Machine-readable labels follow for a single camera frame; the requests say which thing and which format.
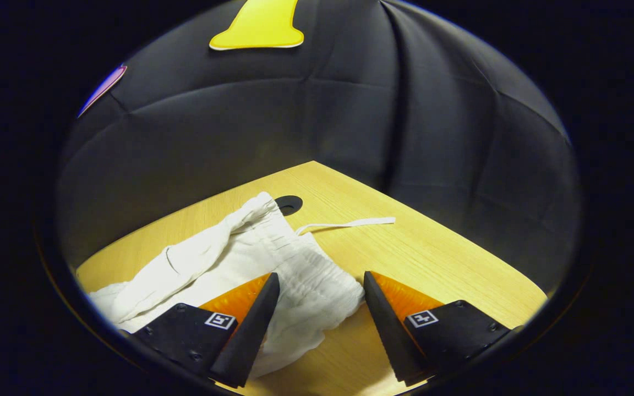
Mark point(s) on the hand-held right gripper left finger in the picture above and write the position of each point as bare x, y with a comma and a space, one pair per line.
251, 330

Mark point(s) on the black backdrop cloth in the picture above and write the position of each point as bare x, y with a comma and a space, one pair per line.
350, 110

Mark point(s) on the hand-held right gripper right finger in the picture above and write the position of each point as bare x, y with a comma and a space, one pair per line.
388, 330

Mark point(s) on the white jeans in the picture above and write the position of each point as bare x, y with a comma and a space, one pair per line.
223, 253

